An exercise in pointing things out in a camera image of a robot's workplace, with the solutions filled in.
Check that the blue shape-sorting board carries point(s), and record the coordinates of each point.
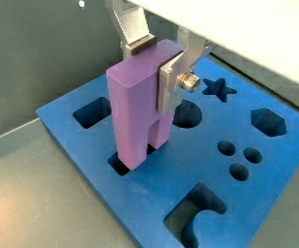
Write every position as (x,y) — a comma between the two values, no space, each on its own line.
(205,188)

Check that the purple double-square block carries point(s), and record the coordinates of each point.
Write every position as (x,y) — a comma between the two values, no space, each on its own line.
(139,125)

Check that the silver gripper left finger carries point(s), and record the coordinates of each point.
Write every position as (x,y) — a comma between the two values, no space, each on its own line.
(129,22)

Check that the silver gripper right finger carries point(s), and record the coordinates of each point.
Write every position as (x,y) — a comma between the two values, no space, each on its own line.
(175,74)

